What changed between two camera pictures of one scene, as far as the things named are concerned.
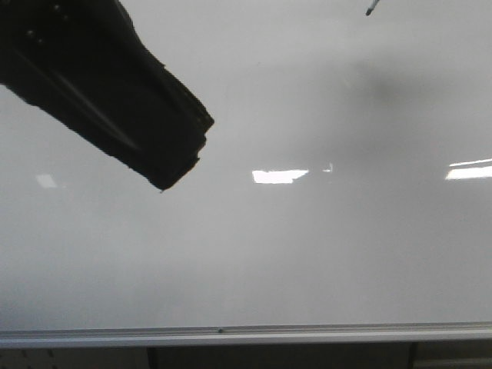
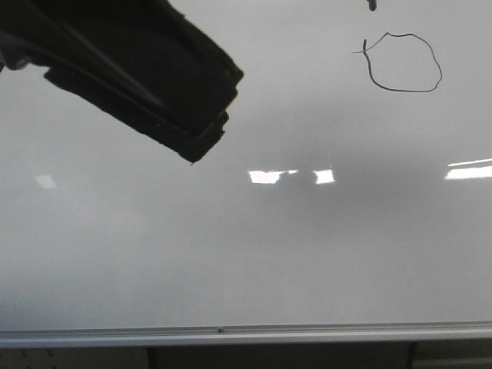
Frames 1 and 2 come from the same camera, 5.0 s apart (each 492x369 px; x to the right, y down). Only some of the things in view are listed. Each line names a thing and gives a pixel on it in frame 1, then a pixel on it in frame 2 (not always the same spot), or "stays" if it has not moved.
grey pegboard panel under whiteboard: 96,357 stays
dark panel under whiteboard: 395,355 stays
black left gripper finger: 82,59 → 144,61
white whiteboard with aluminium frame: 344,194 stays
